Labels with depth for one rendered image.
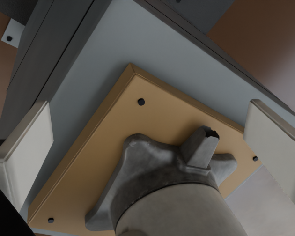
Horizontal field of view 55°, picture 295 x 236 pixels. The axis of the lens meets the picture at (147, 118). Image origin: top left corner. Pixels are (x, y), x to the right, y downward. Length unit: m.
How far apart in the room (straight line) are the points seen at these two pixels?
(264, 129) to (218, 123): 0.21
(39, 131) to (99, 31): 0.18
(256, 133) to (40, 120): 0.13
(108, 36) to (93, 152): 0.14
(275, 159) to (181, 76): 0.22
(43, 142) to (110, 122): 0.17
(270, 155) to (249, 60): 1.33
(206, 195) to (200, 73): 0.15
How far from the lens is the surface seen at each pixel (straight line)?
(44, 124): 0.18
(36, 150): 0.16
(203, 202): 0.34
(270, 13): 1.44
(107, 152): 0.37
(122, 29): 0.32
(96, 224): 0.45
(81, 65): 0.33
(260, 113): 0.18
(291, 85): 1.75
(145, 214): 0.34
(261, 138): 0.18
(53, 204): 0.43
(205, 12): 1.26
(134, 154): 0.35
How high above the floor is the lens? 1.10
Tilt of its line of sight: 50 degrees down
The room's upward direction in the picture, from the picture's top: 156 degrees clockwise
